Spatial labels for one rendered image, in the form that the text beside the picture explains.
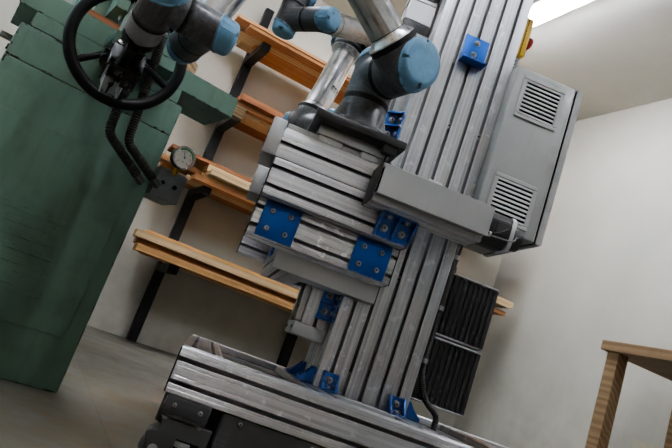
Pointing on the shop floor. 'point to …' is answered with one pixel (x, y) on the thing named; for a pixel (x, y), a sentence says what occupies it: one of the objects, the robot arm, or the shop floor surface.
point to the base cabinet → (58, 217)
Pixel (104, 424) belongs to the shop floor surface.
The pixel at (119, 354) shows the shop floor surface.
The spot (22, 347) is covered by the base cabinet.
